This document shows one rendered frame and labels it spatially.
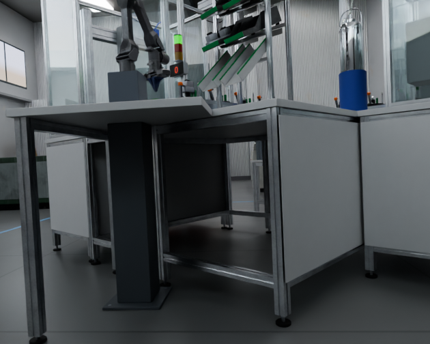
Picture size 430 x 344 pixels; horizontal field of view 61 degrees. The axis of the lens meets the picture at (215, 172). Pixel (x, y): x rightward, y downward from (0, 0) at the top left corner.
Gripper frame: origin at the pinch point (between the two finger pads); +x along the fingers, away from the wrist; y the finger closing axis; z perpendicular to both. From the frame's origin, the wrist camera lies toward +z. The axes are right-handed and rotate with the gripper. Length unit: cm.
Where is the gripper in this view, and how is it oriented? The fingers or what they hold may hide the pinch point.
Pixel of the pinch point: (155, 84)
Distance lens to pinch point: 196.2
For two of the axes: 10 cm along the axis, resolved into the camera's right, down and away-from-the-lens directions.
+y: -7.3, 0.0, 6.8
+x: 0.5, 10.0, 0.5
